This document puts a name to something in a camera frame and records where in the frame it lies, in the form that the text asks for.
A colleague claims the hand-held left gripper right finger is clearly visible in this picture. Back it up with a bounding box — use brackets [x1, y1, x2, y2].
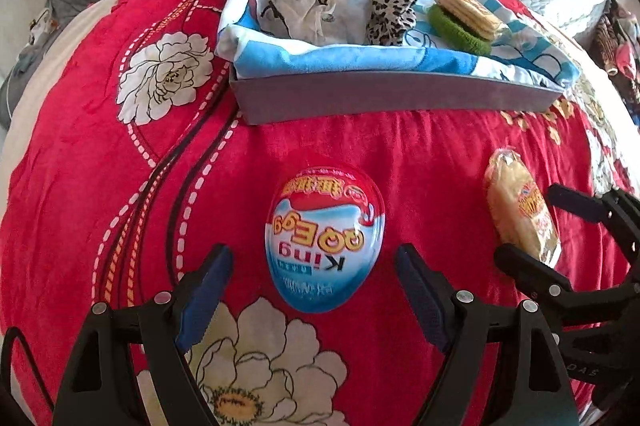
[395, 243, 581, 426]

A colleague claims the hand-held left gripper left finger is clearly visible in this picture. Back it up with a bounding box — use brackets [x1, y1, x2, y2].
[52, 243, 235, 426]

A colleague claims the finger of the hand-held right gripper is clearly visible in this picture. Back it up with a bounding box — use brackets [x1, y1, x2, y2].
[494, 243, 581, 311]
[547, 184, 640, 267]

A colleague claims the yellow snack cake packet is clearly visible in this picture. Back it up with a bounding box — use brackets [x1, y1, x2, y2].
[425, 0, 506, 40]
[482, 148, 562, 267]

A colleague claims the blue and red toy egg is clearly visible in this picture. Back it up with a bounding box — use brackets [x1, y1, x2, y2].
[264, 165, 387, 313]

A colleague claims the green knitted hair ring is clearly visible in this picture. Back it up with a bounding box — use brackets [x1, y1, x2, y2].
[426, 3, 496, 55]

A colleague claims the leopard print scrunchie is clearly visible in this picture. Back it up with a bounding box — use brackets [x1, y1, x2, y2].
[350, 0, 421, 46]

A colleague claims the beige sheer scrunchie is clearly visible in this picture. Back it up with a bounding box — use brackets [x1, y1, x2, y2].
[260, 0, 373, 45]

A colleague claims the red floral blanket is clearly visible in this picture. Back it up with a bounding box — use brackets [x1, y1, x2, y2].
[0, 0, 640, 426]

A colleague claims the pile of patterned clothes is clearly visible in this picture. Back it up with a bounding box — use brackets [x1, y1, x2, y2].
[590, 0, 640, 107]

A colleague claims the grey box with blue cloth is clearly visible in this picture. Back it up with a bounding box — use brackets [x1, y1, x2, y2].
[217, 0, 581, 89]

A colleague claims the grey bedside stool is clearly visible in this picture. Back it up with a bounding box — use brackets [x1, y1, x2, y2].
[0, 56, 36, 127]

